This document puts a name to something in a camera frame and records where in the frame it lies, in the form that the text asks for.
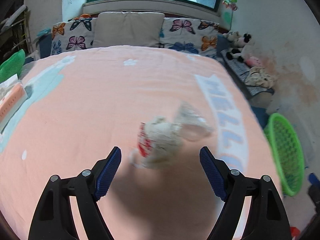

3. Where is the clear plastic cup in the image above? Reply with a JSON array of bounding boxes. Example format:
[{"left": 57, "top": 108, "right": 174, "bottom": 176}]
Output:
[{"left": 174, "top": 101, "right": 214, "bottom": 142}]

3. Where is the red white wrapper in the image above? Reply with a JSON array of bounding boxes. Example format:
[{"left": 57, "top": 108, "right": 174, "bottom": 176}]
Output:
[{"left": 129, "top": 116, "right": 183, "bottom": 169}]

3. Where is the red stool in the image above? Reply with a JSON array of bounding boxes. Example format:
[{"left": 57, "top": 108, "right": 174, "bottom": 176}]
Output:
[{"left": 290, "top": 226, "right": 300, "bottom": 240}]

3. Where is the green plastic basket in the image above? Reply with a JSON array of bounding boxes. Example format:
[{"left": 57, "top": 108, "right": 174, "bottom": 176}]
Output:
[{"left": 264, "top": 113, "right": 305, "bottom": 197}]

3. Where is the blue patterned mat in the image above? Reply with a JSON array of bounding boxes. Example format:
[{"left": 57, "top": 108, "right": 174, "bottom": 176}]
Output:
[{"left": 220, "top": 49, "right": 275, "bottom": 99}]

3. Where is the pink tissue pack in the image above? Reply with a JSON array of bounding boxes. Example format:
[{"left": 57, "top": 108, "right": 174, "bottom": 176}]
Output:
[{"left": 0, "top": 74, "right": 28, "bottom": 132}]

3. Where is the spotted cream cloth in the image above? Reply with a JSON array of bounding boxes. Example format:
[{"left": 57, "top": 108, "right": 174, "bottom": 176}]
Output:
[{"left": 245, "top": 67, "right": 276, "bottom": 89}]

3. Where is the pink plush toy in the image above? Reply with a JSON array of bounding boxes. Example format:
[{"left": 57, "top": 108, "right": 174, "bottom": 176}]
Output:
[{"left": 245, "top": 56, "right": 263, "bottom": 68}]

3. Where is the green cushion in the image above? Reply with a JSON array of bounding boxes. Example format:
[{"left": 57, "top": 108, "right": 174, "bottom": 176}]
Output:
[{"left": 0, "top": 49, "right": 25, "bottom": 83}]

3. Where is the cow plush toy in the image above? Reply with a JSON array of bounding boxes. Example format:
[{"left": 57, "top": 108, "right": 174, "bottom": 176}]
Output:
[{"left": 223, "top": 31, "right": 252, "bottom": 63}]

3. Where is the left butterfly pillow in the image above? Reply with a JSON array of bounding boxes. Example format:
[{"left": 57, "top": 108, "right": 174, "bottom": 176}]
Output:
[{"left": 50, "top": 18, "right": 97, "bottom": 55}]

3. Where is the butterfly pillow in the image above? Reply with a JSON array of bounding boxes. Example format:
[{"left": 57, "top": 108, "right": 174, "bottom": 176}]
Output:
[
  {"left": 50, "top": 18, "right": 97, "bottom": 55},
  {"left": 158, "top": 17, "right": 219, "bottom": 57}
]

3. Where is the right butterfly pillow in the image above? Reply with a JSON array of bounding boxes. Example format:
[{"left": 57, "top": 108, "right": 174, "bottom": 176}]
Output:
[{"left": 158, "top": 17, "right": 219, "bottom": 57}]

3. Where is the grey pillow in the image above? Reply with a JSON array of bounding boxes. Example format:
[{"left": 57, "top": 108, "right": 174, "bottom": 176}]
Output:
[{"left": 93, "top": 11, "right": 164, "bottom": 48}]

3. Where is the colourful pinwheel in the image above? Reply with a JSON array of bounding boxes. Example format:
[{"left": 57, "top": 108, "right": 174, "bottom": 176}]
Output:
[{"left": 222, "top": 0, "right": 238, "bottom": 30}]

